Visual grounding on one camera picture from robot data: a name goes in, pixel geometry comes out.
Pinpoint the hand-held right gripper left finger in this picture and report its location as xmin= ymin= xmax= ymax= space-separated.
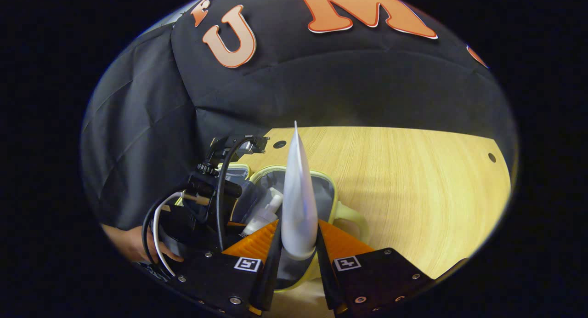
xmin=165 ymin=218 xmax=282 ymax=318

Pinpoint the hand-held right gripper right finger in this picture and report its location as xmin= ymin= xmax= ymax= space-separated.
xmin=316 ymin=218 xmax=435 ymax=316

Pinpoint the white pump bottle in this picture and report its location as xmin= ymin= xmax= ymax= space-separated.
xmin=240 ymin=187 xmax=284 ymax=238

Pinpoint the white squeeze tube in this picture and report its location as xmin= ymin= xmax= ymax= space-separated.
xmin=280 ymin=120 xmax=319 ymax=261

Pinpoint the pale yellow small suitcase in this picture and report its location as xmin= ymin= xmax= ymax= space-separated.
xmin=175 ymin=162 xmax=369 ymax=293

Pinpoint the black cable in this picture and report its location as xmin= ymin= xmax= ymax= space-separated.
xmin=216 ymin=135 xmax=258 ymax=252
xmin=141 ymin=192 xmax=184 ymax=275

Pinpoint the white cable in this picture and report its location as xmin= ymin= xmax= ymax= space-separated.
xmin=153 ymin=192 xmax=198 ymax=277

